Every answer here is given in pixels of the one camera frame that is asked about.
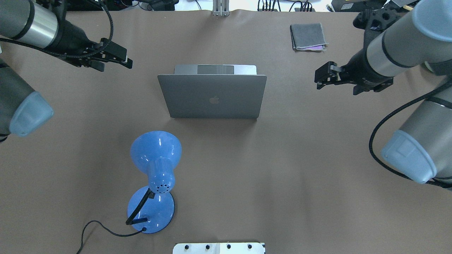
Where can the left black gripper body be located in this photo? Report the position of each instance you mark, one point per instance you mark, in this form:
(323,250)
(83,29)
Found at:
(71,43)

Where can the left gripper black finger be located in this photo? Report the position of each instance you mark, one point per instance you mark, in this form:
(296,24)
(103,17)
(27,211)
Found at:
(128,63)

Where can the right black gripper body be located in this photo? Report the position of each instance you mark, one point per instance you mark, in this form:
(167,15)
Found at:
(361,68)

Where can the grey laptop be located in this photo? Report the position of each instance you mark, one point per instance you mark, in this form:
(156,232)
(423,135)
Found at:
(213,91)

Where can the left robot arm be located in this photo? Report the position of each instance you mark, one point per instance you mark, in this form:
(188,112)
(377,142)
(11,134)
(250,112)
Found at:
(40,26)

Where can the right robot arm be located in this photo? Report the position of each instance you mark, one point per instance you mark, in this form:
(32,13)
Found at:
(420,150)

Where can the folded grey cloth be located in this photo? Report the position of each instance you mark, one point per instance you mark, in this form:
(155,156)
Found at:
(308,37)

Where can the blue desk lamp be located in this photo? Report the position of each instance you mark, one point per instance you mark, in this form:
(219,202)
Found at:
(156,154)

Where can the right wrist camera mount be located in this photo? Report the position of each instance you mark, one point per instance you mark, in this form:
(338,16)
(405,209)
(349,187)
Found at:
(375,22)

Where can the aluminium frame post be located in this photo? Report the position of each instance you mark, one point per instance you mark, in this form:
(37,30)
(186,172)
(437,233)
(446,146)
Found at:
(221,8)

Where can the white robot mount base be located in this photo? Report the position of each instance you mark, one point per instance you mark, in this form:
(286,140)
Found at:
(220,248)

